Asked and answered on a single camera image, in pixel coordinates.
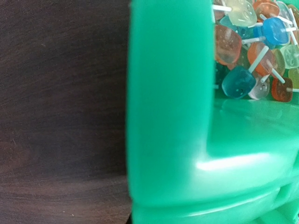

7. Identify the green candy bin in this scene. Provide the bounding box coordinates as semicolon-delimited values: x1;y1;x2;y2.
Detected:
126;0;299;224

